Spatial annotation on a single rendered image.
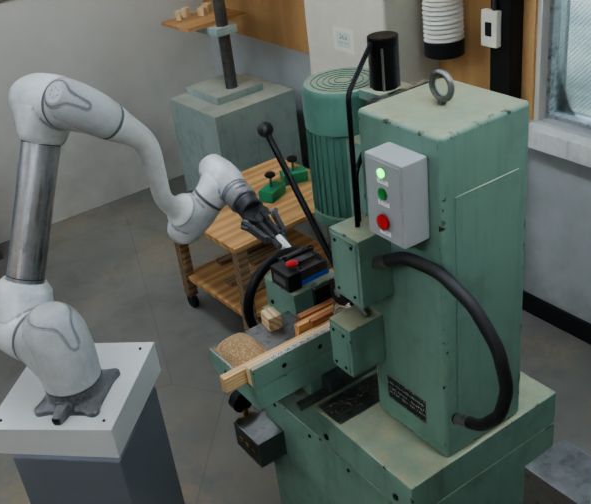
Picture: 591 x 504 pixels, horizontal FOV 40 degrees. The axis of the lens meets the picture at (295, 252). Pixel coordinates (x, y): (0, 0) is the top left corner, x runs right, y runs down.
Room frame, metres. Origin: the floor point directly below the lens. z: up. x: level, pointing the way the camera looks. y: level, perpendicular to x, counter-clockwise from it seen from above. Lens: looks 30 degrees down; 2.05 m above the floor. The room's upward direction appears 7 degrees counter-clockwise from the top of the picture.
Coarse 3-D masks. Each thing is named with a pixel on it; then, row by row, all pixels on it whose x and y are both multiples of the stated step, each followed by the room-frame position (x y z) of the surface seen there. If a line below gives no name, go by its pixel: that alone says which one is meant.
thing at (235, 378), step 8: (328, 320) 1.59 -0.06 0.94; (312, 328) 1.56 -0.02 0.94; (296, 336) 1.54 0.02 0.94; (240, 368) 1.45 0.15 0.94; (224, 376) 1.43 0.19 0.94; (232, 376) 1.43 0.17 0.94; (240, 376) 1.44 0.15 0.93; (224, 384) 1.41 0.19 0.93; (232, 384) 1.42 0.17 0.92; (240, 384) 1.43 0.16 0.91
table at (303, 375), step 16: (288, 320) 1.67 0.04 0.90; (256, 336) 1.62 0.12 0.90; (272, 336) 1.61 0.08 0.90; (288, 336) 1.60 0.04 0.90; (224, 368) 1.53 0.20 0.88; (304, 368) 1.48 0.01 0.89; (320, 368) 1.50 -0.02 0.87; (272, 384) 1.44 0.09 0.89; (288, 384) 1.46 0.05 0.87; (304, 384) 1.48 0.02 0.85; (256, 400) 1.42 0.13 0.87; (272, 400) 1.43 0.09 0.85
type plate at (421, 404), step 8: (392, 384) 1.37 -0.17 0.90; (400, 384) 1.35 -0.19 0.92; (392, 392) 1.37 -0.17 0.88; (400, 392) 1.35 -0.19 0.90; (408, 392) 1.33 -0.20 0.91; (400, 400) 1.35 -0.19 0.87; (408, 400) 1.33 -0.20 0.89; (416, 400) 1.31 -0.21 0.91; (408, 408) 1.33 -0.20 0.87; (416, 408) 1.31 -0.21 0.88; (424, 408) 1.29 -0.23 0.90; (416, 416) 1.31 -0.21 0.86; (424, 416) 1.29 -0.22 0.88
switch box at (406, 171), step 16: (384, 144) 1.33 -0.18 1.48; (368, 160) 1.30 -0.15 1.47; (384, 160) 1.26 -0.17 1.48; (400, 160) 1.25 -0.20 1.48; (416, 160) 1.25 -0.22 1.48; (368, 176) 1.30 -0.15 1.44; (400, 176) 1.23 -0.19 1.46; (416, 176) 1.24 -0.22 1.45; (368, 192) 1.30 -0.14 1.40; (400, 192) 1.23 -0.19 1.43; (416, 192) 1.24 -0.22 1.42; (368, 208) 1.31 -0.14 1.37; (384, 208) 1.27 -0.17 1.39; (400, 208) 1.23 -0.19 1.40; (416, 208) 1.24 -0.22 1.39; (400, 224) 1.23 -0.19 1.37; (416, 224) 1.24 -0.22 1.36; (400, 240) 1.23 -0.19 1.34; (416, 240) 1.24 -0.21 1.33
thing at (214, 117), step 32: (224, 0) 4.00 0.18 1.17; (224, 32) 3.96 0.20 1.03; (224, 64) 3.98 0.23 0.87; (192, 96) 4.05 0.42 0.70; (224, 96) 3.88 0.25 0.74; (256, 96) 3.93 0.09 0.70; (288, 96) 3.95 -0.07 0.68; (192, 128) 3.90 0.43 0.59; (224, 128) 3.73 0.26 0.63; (256, 128) 3.83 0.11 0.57; (288, 128) 3.94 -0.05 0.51; (192, 160) 3.96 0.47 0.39; (256, 160) 3.81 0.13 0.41
